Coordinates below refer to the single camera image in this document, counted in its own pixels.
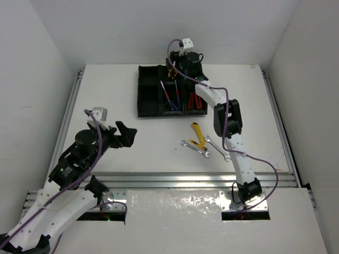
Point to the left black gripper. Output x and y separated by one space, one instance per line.
116 138

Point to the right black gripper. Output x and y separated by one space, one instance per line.
174 56

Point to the yellow pliers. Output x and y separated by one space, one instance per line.
172 73
202 147

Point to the red utility knife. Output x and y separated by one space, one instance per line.
190 101
198 102

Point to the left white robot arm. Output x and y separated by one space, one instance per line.
70 190

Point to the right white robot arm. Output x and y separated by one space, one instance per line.
227 119

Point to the black six-compartment organizer tray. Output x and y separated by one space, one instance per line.
151 101

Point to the silver wrench left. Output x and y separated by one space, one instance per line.
206 154

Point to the silver wrench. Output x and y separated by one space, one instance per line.
224 154
206 154

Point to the yellow utility knife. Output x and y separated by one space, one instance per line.
198 132

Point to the silver wrench right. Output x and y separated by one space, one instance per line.
224 154

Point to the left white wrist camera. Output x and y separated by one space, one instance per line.
100 114

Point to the left aluminium side rail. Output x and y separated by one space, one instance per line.
65 122

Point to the aluminium side rail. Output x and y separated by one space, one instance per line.
65 122
281 130

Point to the aluminium front rail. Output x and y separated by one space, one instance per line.
120 182

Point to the right aluminium side rail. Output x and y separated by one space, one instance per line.
281 130

